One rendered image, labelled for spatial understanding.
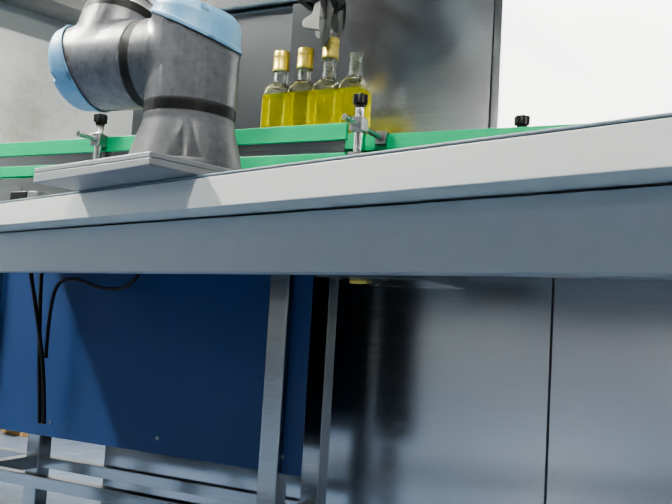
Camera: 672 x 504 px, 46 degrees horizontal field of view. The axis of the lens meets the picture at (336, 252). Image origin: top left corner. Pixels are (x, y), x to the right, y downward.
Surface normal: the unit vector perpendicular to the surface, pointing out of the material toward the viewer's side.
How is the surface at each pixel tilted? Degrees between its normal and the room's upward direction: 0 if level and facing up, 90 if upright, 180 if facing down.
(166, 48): 90
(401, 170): 90
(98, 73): 117
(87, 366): 90
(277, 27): 90
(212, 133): 74
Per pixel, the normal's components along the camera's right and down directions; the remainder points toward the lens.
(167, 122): -0.15, -0.38
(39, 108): 0.73, -0.01
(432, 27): -0.44, -0.11
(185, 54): -0.01, -0.07
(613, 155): -0.69, -0.11
